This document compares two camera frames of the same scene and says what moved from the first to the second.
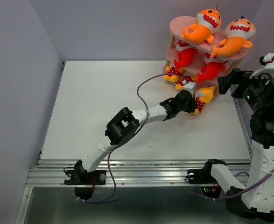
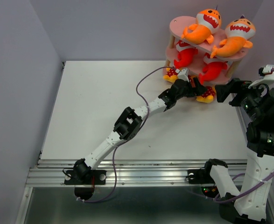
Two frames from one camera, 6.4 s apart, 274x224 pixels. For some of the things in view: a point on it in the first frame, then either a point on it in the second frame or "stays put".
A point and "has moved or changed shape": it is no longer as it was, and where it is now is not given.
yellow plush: x=205 y=94 has moved or changed shape
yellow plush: x=173 y=77 stays put
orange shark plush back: x=238 y=31 stays put
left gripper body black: x=188 y=107 to x=187 y=91
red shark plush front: x=210 y=70 stays put
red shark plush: x=186 y=52 stays put
